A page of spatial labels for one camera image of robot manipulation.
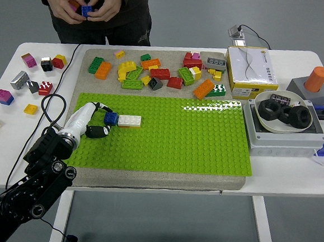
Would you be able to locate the person's left hand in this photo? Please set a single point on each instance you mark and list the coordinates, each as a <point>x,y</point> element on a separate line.
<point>110,5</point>

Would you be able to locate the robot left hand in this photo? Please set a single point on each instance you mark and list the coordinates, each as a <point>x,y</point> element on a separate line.
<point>78,118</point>

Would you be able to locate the person's right hand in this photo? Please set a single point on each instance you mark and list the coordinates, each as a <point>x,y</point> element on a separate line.
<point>59,2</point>

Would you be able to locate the brown and pink brick stack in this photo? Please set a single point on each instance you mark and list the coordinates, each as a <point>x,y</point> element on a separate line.
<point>29,61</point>
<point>74,6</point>

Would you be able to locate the blue square brick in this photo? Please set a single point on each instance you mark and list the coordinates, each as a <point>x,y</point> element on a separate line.
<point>87,11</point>
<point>111,118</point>

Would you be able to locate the red square brick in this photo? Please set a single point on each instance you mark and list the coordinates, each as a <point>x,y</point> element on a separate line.
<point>45,89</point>
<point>175,82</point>
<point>188,56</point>

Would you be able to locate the red and yellow brick stack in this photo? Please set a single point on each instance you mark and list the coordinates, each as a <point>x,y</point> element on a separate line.
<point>58,62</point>

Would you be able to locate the brown and black brick stack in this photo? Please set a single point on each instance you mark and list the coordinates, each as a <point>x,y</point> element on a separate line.
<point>46,65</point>

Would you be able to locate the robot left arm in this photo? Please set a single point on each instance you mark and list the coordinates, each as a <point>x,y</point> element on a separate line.
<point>47,148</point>

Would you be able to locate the orange flat brick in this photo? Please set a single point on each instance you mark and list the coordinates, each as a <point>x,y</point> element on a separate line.
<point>124,126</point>

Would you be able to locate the yellow flat brick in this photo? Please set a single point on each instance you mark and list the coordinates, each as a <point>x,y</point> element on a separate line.
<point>31,109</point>

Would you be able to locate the pink and yellow small brick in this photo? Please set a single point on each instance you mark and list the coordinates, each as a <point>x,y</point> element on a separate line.
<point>119,53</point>

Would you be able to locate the white long brick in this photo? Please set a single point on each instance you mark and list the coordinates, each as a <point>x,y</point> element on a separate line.
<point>129,120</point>

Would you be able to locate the orange long brick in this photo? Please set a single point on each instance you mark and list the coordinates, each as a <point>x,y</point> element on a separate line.
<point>103,70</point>
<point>204,88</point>
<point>151,63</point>

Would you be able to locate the dark green long brick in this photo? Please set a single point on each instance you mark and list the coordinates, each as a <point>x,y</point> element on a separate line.
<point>95,64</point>
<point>217,91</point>

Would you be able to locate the dark green square brick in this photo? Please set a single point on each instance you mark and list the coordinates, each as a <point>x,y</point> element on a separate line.
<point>145,57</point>

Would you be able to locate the yellow curved brick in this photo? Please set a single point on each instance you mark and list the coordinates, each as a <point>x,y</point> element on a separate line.
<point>127,66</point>

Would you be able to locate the lime green long brick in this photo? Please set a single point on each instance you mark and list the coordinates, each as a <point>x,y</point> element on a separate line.
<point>135,73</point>
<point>132,84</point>
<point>186,76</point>

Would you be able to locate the silver metallic brick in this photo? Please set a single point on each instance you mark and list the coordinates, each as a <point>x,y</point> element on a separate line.
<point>19,80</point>

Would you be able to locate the magenta and blue brick stack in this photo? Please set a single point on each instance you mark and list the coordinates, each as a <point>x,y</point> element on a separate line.
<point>4,96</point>

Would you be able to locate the red long brick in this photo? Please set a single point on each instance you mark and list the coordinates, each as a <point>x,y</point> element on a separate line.
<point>193,64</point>
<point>160,73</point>

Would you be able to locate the dark grey slope brick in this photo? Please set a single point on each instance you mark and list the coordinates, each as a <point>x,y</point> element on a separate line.
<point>155,83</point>

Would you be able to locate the green studded baseplate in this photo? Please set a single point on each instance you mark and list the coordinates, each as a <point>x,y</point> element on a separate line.
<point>177,136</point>

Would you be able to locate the grey long brick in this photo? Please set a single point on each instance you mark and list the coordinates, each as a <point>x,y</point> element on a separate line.
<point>216,63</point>

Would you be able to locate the person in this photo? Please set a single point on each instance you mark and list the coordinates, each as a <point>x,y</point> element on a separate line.
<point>124,25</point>

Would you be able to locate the grey-brown mat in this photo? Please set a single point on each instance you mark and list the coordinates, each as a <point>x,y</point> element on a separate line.
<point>151,179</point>

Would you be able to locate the white table leg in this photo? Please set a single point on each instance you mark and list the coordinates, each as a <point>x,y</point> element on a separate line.
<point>262,232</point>
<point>61,222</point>

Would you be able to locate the small grey device on stand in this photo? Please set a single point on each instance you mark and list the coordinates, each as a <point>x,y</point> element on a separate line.
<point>237,34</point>

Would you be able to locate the white and yellow cardboard box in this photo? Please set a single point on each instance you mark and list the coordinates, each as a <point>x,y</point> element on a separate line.
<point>250,66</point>

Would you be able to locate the large black hex nut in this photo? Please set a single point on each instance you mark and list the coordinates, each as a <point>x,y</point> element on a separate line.
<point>265,113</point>
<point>294,118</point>

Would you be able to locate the dark purple terminal strip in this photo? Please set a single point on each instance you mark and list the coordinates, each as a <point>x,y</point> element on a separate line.
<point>280,99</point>

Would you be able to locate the white bowl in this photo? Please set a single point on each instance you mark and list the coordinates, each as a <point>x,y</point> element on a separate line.
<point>273,127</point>

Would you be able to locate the grey block with hole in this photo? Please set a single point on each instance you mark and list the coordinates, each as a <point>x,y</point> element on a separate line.
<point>296,86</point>

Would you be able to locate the small black hex nut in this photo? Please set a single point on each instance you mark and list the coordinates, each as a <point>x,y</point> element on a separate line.
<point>282,117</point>

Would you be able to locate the grey junction box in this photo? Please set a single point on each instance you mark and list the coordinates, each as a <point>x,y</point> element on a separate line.
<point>284,141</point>

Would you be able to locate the small white part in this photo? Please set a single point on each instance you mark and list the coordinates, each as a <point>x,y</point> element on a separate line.
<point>296,103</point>

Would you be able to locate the orange cylinder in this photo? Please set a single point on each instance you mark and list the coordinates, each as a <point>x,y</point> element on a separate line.
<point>317,78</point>

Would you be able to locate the white zip tie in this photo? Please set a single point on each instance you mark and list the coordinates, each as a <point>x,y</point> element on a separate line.
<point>314,155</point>

